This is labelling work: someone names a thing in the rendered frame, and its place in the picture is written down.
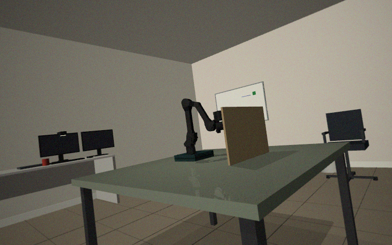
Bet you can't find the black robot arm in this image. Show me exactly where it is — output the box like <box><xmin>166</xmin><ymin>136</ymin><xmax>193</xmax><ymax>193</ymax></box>
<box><xmin>181</xmin><ymin>99</ymin><xmax>223</xmax><ymax>155</ymax></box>

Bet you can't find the brown flat square board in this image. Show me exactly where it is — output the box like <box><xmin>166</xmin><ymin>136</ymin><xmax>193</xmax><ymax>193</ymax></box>
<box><xmin>221</xmin><ymin>107</ymin><xmax>269</xmax><ymax>166</ymax></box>

